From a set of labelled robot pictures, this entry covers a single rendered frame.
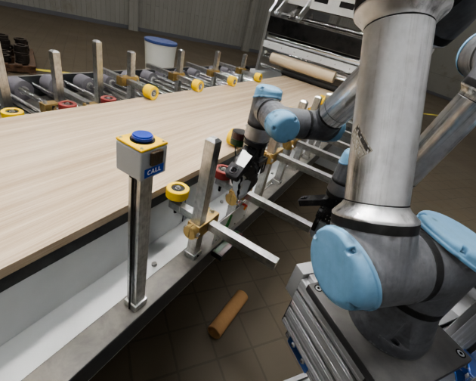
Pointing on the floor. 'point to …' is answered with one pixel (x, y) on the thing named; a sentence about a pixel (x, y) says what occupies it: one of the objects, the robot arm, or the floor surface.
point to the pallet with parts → (12, 54)
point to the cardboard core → (217, 327)
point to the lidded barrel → (159, 51)
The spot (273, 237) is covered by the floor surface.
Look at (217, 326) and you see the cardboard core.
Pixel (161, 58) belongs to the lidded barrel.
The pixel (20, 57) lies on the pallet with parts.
